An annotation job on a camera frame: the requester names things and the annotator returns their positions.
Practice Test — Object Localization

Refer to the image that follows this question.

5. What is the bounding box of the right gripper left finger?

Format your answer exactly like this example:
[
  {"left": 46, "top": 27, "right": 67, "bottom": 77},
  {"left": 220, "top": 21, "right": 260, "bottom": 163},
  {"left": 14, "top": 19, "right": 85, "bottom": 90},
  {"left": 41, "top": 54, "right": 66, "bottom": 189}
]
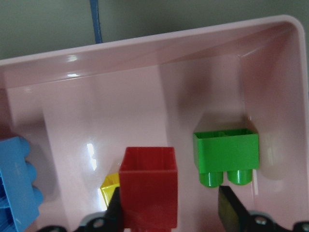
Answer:
[{"left": 36, "top": 186, "right": 125, "bottom": 232}]

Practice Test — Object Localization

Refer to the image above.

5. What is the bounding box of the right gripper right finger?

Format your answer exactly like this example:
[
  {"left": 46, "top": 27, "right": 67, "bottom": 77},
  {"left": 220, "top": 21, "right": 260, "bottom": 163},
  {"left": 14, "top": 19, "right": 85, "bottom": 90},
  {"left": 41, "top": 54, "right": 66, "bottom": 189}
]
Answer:
[{"left": 217, "top": 185, "right": 309, "bottom": 232}]

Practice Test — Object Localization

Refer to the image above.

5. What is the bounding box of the yellow toy block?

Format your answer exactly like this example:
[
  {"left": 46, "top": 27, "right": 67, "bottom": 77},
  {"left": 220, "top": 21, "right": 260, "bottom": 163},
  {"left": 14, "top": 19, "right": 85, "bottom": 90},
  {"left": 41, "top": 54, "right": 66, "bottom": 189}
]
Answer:
[{"left": 100, "top": 173, "right": 120, "bottom": 208}]

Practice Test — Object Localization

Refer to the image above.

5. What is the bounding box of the red toy block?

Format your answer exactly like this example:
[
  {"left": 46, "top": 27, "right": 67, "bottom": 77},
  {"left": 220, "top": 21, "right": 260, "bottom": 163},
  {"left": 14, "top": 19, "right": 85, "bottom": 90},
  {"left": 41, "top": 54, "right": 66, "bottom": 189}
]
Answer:
[{"left": 119, "top": 147, "right": 178, "bottom": 232}]

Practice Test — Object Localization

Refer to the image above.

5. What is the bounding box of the green toy block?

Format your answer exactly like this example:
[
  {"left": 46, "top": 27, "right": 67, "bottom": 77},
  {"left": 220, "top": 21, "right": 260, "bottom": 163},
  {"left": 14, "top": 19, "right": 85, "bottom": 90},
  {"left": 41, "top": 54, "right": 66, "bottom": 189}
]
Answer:
[{"left": 193, "top": 129, "right": 259, "bottom": 188}]

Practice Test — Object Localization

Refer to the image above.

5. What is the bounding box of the blue long toy block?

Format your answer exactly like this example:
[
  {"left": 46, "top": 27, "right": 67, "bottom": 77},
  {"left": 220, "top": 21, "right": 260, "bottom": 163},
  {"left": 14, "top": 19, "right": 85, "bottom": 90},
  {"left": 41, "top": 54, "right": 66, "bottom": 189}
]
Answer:
[{"left": 0, "top": 137, "right": 43, "bottom": 232}]

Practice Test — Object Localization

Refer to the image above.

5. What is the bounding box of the pink plastic box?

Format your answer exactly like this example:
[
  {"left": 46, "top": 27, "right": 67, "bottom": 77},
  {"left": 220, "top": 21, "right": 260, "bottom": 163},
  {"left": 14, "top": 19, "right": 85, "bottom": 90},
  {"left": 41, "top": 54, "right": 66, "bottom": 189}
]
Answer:
[{"left": 0, "top": 15, "right": 309, "bottom": 232}]

